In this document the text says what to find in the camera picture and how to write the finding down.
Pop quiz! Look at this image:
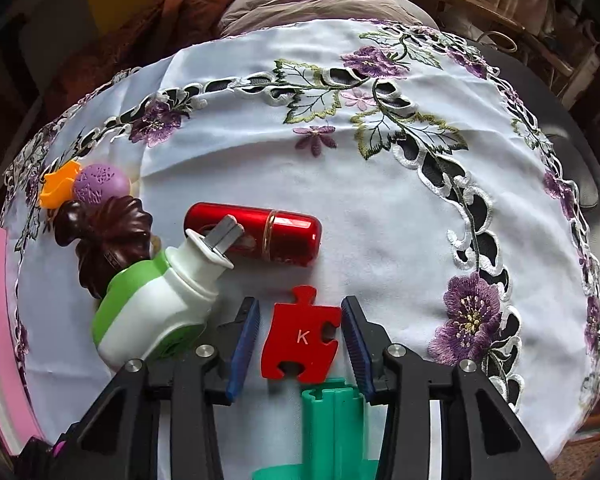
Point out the white embroidered floral tablecloth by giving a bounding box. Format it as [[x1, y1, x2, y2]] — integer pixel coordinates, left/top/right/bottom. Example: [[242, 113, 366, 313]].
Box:
[[0, 17, 600, 461]]

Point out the red puzzle piece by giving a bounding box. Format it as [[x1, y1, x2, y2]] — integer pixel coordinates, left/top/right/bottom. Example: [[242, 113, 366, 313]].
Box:
[[260, 285, 343, 381]]

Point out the red ring-shaped toy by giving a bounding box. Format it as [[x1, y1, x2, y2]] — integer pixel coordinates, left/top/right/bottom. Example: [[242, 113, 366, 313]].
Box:
[[184, 202, 324, 267]]

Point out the dark brown plastic figure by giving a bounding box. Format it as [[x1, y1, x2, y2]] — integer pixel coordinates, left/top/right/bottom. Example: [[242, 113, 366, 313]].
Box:
[[54, 195, 154, 301]]

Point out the green plastic toy piece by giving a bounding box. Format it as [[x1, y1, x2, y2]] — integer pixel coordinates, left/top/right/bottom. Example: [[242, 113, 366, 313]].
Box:
[[251, 377, 388, 480]]

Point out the green white plug-in device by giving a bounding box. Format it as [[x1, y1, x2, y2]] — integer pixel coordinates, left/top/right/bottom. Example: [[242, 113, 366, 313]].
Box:
[[91, 214, 245, 361]]

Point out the orange plastic piece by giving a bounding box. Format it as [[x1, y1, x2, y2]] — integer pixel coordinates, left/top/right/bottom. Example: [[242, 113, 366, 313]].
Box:
[[39, 161, 81, 210]]

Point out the brown quilted blanket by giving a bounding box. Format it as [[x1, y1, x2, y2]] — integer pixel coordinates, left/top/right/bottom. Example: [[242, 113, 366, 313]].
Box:
[[45, 0, 251, 107]]

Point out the pink white cardboard box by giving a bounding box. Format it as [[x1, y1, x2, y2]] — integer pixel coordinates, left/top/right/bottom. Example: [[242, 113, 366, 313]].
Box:
[[0, 225, 49, 456]]

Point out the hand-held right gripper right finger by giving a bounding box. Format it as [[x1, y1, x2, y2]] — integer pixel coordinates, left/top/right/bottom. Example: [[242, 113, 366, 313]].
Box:
[[340, 295, 556, 480]]

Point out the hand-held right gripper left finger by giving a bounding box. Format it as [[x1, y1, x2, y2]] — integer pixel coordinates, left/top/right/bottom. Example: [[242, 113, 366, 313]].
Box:
[[57, 296, 262, 480]]

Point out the purple textured ball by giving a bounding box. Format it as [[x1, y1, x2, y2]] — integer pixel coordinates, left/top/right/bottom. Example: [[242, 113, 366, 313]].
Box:
[[73, 161, 131, 206]]

